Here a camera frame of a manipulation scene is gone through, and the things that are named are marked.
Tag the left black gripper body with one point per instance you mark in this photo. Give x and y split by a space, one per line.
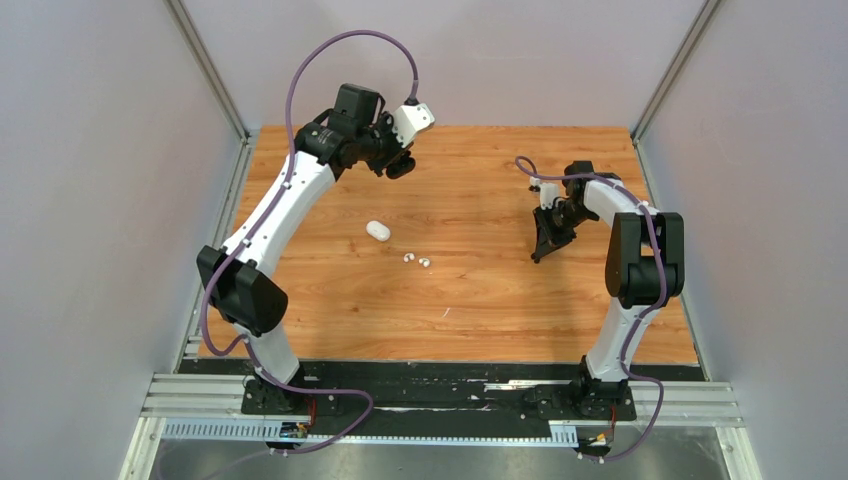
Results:
388 147

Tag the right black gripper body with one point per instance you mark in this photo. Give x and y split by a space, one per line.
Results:
565 215

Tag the black charging case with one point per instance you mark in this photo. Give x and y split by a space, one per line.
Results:
401 166

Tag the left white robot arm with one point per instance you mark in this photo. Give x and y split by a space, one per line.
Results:
238 276

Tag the aluminium frame rail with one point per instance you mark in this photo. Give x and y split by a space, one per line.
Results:
208 407

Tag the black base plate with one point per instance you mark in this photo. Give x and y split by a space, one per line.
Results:
432 399

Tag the white charging case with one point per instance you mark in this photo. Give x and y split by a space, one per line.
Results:
378 231

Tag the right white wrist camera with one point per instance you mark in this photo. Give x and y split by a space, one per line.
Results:
547 193

